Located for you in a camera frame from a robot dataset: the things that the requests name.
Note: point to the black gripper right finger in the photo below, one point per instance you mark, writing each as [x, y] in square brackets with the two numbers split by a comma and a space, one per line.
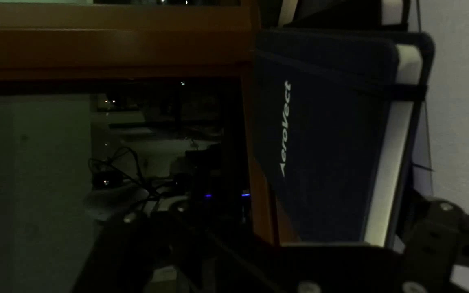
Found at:
[435, 237]

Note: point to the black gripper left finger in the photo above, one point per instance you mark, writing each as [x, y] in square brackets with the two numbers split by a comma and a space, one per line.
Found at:
[147, 249]

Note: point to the navy notebook with white print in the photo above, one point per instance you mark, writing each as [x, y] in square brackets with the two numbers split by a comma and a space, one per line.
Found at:
[332, 140]

